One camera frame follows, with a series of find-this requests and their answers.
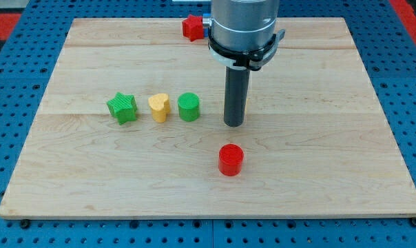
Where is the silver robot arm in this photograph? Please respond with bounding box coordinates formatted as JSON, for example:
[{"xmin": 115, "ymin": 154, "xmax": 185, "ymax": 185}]
[{"xmin": 209, "ymin": 0, "xmax": 280, "ymax": 52}]

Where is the green cylinder block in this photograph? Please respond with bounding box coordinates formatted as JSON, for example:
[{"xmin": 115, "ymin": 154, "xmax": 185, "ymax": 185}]
[{"xmin": 178, "ymin": 92, "xmax": 200, "ymax": 122}]

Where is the red cylinder block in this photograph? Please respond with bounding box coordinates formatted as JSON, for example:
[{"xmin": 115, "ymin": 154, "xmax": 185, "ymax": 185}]
[{"xmin": 218, "ymin": 143, "xmax": 245, "ymax": 176}]

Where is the black cylindrical pointer tool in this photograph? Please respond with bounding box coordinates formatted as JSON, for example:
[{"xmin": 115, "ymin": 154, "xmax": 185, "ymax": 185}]
[{"xmin": 224, "ymin": 67, "xmax": 250, "ymax": 127}]

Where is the yellow heart block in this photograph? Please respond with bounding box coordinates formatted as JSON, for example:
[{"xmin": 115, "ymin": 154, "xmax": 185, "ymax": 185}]
[{"xmin": 148, "ymin": 93, "xmax": 171, "ymax": 123}]

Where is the wooden board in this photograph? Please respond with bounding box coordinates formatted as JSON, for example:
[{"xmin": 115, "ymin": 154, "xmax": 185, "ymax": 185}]
[{"xmin": 0, "ymin": 17, "xmax": 416, "ymax": 220}]

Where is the green star block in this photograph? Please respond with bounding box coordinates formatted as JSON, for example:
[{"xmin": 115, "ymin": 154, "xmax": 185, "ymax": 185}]
[{"xmin": 106, "ymin": 92, "xmax": 137, "ymax": 125}]

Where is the red star block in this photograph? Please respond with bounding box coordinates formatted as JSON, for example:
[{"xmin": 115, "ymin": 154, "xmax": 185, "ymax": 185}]
[{"xmin": 182, "ymin": 14, "xmax": 205, "ymax": 41}]

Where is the black and white clamp ring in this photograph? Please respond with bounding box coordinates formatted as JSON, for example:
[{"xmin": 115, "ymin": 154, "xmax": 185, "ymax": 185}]
[{"xmin": 207, "ymin": 29, "xmax": 286, "ymax": 72}]

